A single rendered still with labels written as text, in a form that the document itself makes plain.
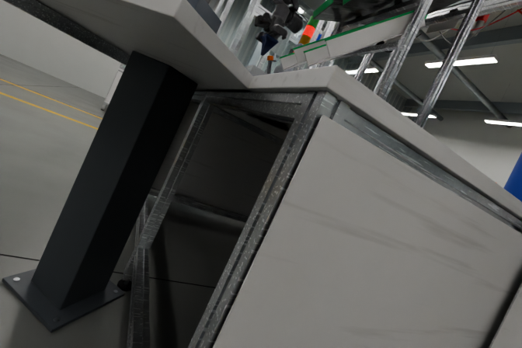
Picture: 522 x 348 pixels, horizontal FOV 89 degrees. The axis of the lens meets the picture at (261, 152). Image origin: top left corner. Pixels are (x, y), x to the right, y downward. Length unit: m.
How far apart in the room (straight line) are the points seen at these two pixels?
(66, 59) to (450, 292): 9.25
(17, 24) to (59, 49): 0.97
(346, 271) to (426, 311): 0.26
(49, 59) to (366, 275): 9.28
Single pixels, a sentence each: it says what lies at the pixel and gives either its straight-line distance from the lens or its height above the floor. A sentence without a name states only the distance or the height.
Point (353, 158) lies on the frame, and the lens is 0.39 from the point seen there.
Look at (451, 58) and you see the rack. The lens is 0.91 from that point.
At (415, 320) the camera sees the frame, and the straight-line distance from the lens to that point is 0.68.
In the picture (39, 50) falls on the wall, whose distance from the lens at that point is 9.50.
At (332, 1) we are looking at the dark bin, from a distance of 0.90.
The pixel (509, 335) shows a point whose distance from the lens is 0.96.
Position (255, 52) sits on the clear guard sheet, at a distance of 2.55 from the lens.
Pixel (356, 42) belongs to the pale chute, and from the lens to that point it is 0.73.
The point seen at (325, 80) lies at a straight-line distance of 0.35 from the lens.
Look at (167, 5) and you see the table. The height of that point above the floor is 0.84.
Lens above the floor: 0.73
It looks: 2 degrees down
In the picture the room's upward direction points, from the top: 25 degrees clockwise
